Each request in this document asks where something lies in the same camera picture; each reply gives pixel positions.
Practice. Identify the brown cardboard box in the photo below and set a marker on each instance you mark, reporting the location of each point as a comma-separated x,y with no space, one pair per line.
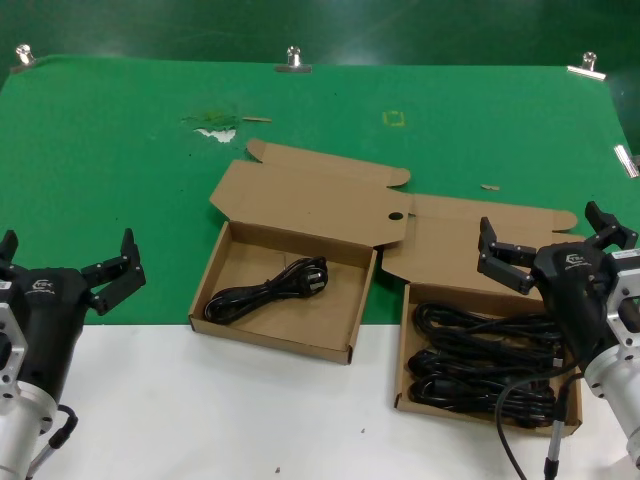
450,235
300,190

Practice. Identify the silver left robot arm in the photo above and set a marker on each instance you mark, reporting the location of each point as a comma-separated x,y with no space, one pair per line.
20,430

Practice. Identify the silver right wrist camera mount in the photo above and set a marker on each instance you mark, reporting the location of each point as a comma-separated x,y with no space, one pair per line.
625,300

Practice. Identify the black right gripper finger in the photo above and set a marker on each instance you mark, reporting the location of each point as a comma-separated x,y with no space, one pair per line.
612,232
505,265

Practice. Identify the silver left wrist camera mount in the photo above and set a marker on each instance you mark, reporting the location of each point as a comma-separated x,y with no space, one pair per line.
10,350

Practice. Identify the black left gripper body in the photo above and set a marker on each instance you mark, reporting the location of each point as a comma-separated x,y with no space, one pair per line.
55,320

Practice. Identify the thin wooden strip scrap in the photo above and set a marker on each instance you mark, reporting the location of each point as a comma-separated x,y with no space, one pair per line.
257,119

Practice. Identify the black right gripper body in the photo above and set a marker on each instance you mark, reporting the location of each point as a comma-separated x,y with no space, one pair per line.
575,290

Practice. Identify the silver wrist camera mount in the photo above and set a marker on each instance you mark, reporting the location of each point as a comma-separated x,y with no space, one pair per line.
10,350
625,300

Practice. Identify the thin white twist tie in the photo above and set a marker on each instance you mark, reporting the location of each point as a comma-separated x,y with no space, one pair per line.
285,261

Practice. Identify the silver binder clip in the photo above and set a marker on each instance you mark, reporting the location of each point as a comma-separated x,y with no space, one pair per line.
626,161
24,54
588,67
294,62

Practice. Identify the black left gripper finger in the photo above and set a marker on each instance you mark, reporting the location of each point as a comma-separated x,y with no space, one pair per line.
120,277
9,250

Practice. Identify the green felt tablecloth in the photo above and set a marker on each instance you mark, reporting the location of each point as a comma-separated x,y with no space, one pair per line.
100,150

